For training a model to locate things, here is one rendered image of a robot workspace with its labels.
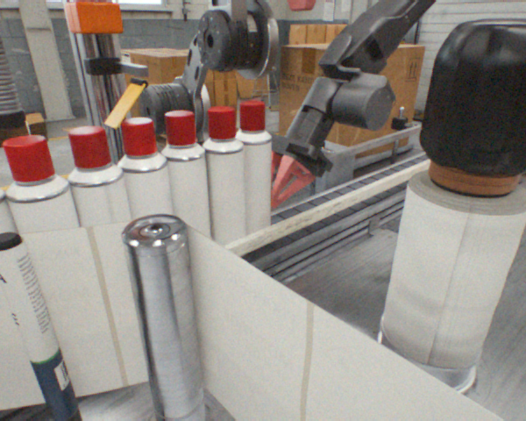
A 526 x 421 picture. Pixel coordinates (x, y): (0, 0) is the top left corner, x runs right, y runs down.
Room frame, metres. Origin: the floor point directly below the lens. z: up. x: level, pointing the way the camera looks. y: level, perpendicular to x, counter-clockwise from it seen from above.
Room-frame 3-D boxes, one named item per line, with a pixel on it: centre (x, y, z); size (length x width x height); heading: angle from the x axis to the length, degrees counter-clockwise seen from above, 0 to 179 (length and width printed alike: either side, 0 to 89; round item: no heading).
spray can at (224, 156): (0.45, 0.05, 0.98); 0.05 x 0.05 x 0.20
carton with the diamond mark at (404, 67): (1.08, -0.24, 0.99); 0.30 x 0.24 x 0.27; 125
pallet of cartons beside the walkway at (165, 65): (4.28, 0.92, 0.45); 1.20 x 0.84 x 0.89; 37
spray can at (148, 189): (0.39, 0.13, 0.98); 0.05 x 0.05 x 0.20
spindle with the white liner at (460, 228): (0.26, -0.16, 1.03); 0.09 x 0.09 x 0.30
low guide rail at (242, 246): (0.59, -0.16, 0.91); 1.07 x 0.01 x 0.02; 130
